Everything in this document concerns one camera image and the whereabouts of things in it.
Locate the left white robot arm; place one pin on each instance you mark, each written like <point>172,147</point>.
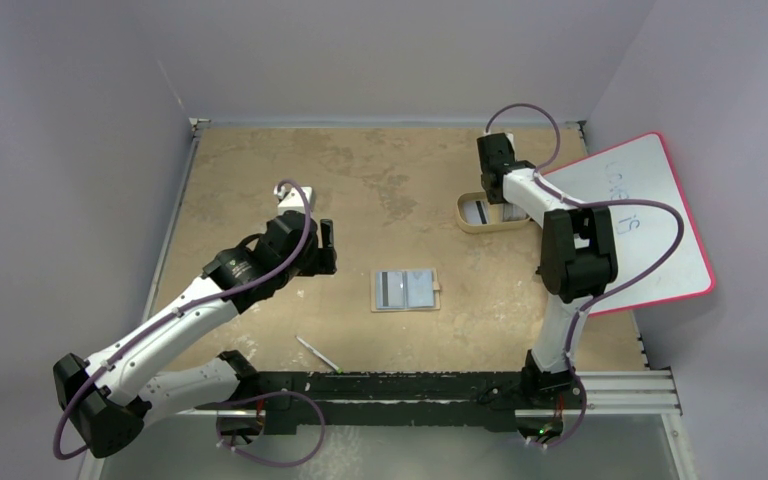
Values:
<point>108,398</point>

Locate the stack of white cards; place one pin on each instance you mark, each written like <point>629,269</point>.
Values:
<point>480,212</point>

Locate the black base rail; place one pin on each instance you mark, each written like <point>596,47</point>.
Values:
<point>493,401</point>

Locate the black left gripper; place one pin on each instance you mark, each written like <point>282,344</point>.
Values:
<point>321,262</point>

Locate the pink framed whiteboard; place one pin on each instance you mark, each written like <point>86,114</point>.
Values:
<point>641,168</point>

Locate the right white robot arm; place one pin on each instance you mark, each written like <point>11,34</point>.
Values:
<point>578,257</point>

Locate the aluminium frame rail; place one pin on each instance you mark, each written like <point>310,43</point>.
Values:
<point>604,392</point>

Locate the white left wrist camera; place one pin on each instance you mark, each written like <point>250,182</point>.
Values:
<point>289,199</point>

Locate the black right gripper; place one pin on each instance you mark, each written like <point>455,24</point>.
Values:
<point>490,176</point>

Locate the silver pen on table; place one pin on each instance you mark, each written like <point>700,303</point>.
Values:
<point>332,365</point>

